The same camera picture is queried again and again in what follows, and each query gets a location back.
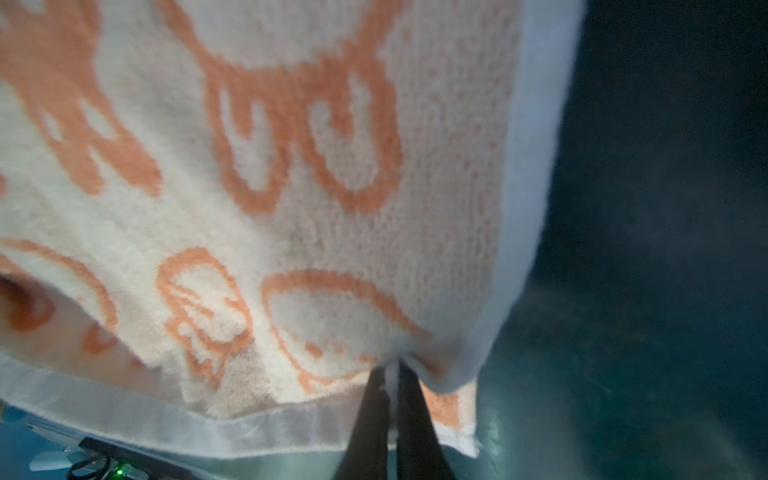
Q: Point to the left small circuit board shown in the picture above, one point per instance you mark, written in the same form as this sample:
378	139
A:
103	467

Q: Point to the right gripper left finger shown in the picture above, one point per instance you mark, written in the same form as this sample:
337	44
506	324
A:
366	455

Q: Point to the orange white patterned towel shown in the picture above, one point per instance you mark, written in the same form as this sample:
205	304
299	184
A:
217	217

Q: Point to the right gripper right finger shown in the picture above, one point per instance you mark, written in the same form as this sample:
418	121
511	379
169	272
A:
418	453

